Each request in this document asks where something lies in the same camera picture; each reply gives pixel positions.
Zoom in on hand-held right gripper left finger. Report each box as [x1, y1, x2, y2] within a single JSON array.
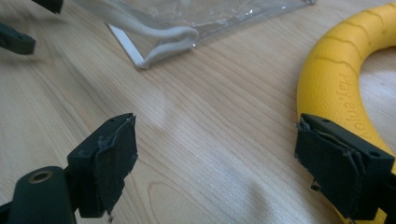
[[66, 112, 139, 219]]

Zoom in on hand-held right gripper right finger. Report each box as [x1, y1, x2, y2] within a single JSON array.
[[294, 113, 396, 221]]

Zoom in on yellow foam ring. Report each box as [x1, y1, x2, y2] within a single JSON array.
[[296, 2, 396, 224]]

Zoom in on clear plastic zipper bag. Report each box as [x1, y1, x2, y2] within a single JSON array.
[[72, 0, 316, 70]]

